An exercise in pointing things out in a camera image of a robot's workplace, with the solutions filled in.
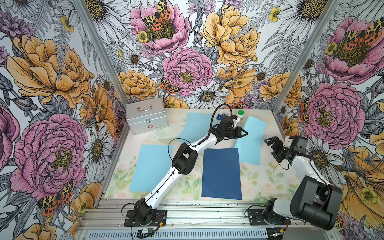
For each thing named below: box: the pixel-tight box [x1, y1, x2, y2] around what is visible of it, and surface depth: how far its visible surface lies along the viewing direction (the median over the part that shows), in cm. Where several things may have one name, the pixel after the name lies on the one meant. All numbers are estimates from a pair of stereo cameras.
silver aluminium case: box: [125, 97, 169, 135], surface depth 104 cm
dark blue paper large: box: [201, 147, 242, 200], surface depth 91 cm
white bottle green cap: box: [237, 110, 245, 124], surface depth 111 cm
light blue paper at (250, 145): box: [234, 116, 267, 166], surface depth 99 cm
